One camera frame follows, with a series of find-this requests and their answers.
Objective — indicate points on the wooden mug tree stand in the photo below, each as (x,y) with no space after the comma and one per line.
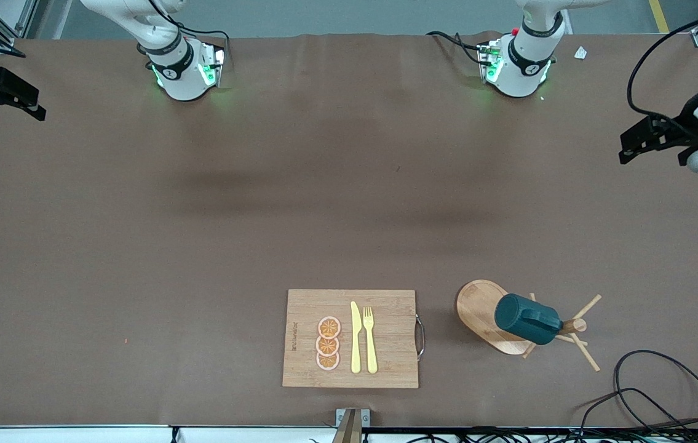
(478,307)

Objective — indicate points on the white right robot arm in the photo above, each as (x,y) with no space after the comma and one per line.
(179,67)

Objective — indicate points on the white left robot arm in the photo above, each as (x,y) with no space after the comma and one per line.
(527,61)

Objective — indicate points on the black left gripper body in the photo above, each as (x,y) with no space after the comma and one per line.
(687,120)

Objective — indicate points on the bamboo cutting board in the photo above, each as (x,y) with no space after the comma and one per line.
(385,344)

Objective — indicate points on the yellow plastic fork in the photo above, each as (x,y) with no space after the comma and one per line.
(370,344)

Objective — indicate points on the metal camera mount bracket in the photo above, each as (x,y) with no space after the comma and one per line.
(348,424)

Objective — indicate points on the white table edge rail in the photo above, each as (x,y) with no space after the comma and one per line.
(78,434)

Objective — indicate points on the yellow plastic knife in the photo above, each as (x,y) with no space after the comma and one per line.
(355,338)

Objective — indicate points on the white paper scrap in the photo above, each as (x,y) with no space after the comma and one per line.
(580,53)

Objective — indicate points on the orange slice toy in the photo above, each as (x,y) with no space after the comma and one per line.
(329,327)
(327,346)
(328,362)

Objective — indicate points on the dark green cup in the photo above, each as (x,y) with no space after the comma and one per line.
(524,319)

